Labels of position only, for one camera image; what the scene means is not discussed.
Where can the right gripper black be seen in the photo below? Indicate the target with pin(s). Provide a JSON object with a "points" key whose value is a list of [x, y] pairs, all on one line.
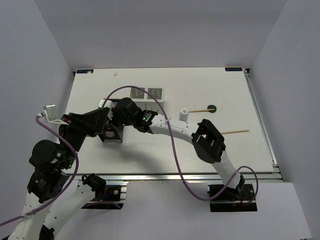
{"points": [[112, 121]]}

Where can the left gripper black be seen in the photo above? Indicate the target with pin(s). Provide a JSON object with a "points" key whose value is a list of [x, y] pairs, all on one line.
{"points": [[94, 121]]}

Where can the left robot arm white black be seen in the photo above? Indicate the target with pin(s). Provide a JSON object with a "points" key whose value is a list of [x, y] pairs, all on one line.
{"points": [[49, 181]]}

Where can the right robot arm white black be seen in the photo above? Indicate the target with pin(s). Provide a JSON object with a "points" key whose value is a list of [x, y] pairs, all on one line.
{"points": [[208, 142]]}

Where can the gold makeup pencil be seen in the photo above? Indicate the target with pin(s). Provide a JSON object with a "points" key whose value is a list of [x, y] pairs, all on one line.
{"points": [[202, 110], [235, 132]]}

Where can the black mesh organizer box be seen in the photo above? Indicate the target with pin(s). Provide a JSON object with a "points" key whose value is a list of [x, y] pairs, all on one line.
{"points": [[109, 134]]}

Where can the white slotted organizer box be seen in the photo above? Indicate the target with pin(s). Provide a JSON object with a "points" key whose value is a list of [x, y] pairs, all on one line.
{"points": [[148, 99]]}

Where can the blue label sticker left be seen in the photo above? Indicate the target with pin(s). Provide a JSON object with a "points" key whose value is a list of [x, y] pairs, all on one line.
{"points": [[84, 71]]}

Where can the blue label sticker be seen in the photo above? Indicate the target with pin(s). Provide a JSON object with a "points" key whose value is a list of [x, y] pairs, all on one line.
{"points": [[233, 69], [84, 71]]}

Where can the white spray bottle teal base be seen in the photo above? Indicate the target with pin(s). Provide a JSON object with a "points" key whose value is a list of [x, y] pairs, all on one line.
{"points": [[183, 115]]}

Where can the blue label sticker right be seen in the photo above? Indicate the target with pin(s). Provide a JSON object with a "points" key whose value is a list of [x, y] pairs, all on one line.
{"points": [[233, 69]]}

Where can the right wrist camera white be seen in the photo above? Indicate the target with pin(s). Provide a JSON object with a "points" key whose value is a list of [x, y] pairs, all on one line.
{"points": [[105, 104]]}

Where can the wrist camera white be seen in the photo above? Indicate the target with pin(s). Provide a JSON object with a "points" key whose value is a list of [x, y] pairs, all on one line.
{"points": [[50, 113], [105, 104]]}

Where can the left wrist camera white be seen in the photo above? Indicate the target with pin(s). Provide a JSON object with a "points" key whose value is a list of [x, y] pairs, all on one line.
{"points": [[50, 113]]}

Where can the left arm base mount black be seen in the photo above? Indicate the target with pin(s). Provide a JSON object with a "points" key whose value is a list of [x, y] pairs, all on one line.
{"points": [[113, 197]]}

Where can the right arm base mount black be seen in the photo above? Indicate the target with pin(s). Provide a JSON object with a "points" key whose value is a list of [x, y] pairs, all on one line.
{"points": [[224, 203]]}

